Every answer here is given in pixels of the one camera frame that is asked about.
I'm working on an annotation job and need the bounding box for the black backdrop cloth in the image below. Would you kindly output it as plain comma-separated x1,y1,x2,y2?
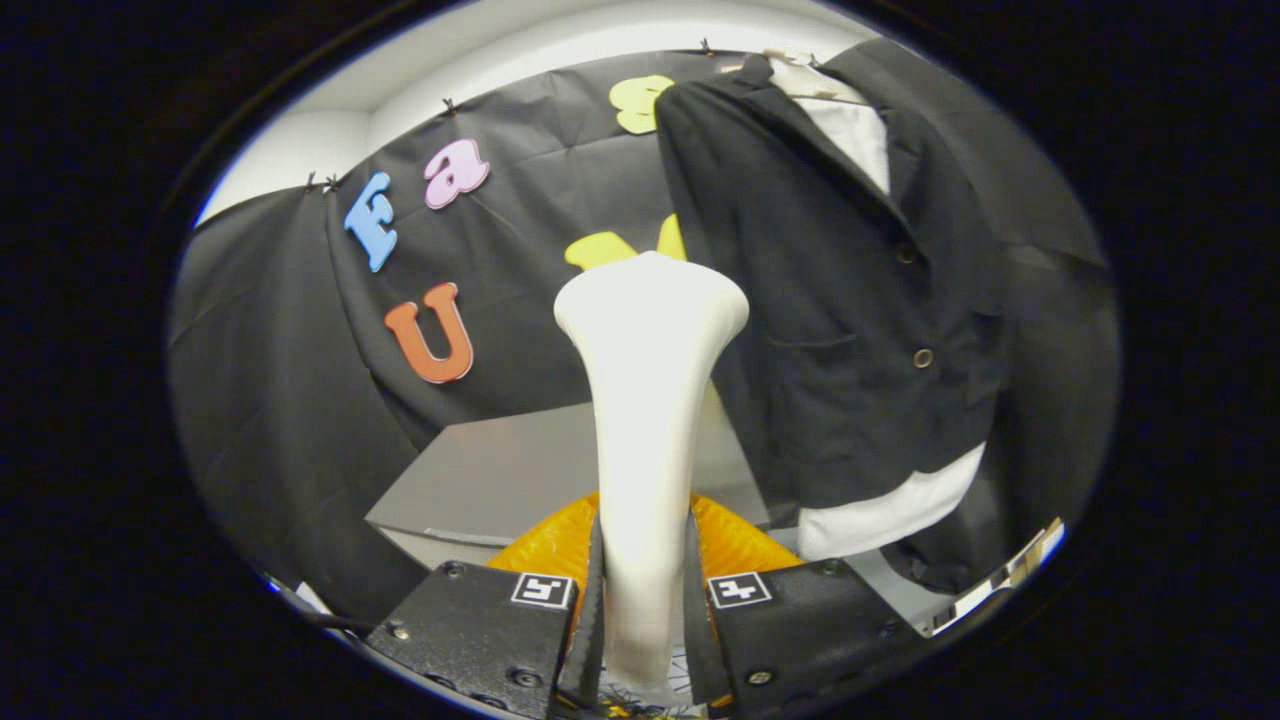
168,38,1122,623

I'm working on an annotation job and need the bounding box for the cardboard box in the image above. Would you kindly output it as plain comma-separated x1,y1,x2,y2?
928,516,1067,637

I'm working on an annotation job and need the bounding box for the white garment steamer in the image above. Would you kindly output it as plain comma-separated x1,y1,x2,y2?
553,251,751,707

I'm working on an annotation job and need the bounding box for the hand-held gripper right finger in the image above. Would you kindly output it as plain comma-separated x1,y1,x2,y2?
685,494,927,717

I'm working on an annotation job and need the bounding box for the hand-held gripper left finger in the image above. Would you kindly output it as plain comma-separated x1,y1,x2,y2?
365,492,607,720

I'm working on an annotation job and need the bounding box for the white mannequin torso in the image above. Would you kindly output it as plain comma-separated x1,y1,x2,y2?
765,50,988,562

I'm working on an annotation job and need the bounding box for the black jacket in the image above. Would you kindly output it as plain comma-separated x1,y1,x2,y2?
654,54,1013,513

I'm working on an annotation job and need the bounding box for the grey cabinet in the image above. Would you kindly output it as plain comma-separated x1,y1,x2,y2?
364,384,773,573

